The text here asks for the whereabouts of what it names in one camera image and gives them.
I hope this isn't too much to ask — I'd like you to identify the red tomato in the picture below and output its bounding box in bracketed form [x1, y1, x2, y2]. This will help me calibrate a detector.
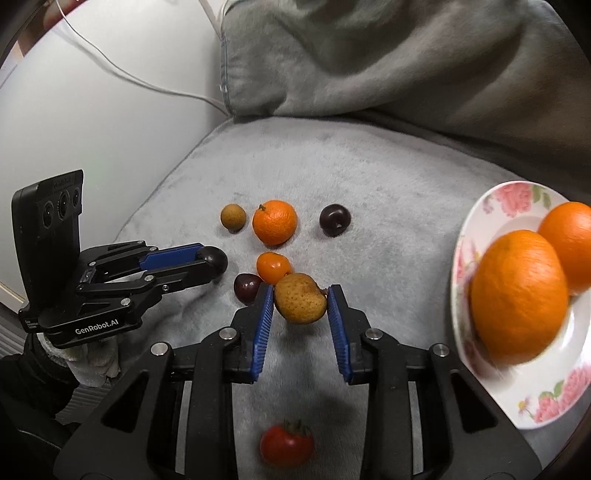
[259, 420, 315, 468]

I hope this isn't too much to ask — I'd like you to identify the medium tangerine with stem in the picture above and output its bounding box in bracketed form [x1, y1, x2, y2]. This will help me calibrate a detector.
[252, 200, 297, 247]

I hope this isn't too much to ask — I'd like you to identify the small brown longan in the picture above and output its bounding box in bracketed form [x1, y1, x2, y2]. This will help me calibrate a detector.
[219, 203, 247, 232]

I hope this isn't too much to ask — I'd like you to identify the dark red plum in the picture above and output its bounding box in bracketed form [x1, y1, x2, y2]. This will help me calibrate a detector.
[233, 273, 263, 305]

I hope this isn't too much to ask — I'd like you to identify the floral white plate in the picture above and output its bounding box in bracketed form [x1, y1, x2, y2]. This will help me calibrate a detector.
[451, 181, 590, 430]

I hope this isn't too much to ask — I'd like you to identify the large orange with stem mark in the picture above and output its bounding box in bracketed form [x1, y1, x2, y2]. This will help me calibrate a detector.
[470, 230, 569, 367]

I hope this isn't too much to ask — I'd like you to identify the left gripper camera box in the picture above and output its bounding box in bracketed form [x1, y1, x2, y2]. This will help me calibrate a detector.
[11, 170, 83, 307]

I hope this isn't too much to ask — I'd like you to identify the speckled brown yellow fruit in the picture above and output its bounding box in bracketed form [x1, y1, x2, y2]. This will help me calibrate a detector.
[274, 273, 328, 325]

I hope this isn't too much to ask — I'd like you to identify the left gloved hand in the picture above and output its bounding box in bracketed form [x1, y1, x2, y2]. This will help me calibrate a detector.
[36, 333, 120, 388]

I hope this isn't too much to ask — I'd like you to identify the small orange kumquat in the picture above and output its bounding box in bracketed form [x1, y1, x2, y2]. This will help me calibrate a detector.
[256, 252, 293, 285]

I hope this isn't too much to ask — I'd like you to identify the white cable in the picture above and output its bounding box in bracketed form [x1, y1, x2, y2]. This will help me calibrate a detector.
[50, 0, 233, 116]

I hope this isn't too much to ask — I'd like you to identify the large smooth orange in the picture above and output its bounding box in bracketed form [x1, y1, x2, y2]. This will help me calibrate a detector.
[538, 202, 591, 295]

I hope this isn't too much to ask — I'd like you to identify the grey blanket on backrest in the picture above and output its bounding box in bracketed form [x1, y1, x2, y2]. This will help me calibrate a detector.
[221, 1, 590, 201]

